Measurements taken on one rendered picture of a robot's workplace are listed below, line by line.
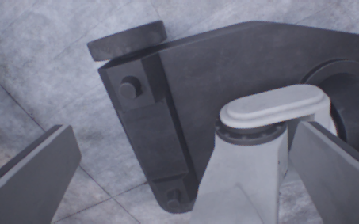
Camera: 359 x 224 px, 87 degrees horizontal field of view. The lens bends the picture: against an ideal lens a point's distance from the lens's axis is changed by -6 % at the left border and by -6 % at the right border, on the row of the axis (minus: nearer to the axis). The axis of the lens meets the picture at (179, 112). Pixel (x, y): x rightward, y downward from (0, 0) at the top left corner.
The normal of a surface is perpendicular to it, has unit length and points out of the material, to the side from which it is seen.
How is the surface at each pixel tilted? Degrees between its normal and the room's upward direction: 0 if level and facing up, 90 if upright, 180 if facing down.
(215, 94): 0
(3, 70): 0
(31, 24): 0
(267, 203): 90
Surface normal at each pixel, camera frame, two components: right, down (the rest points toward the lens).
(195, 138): 0.00, 0.44
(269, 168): -0.26, -0.87
